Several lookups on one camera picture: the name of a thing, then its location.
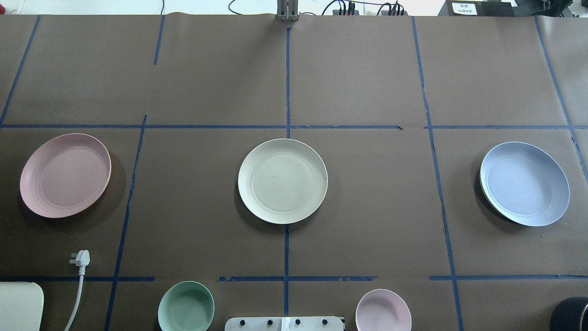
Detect black box with label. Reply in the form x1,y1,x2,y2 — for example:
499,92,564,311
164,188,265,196
437,0,515,17

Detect pink plate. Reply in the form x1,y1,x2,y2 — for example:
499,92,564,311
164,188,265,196
19,133,112,218

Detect blue plate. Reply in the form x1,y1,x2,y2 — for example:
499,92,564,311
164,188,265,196
479,141,571,227

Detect grey metal bracket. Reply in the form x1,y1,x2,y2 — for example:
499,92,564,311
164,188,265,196
277,0,300,22

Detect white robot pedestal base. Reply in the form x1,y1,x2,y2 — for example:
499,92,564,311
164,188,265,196
224,316,346,331

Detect cream plate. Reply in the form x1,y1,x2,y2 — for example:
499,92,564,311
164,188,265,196
237,138,329,225

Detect green bowl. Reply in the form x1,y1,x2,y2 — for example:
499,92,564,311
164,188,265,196
158,281,215,331

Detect pink bowl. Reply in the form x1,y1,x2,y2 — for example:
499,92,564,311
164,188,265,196
355,289,412,331

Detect white toaster cable with plug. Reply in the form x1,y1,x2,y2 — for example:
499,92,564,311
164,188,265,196
64,250,90,331

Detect cream toaster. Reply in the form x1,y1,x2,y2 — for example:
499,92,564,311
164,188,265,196
0,281,44,331

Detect dark blue saucepan with lid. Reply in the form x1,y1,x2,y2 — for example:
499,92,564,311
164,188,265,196
549,296,588,331

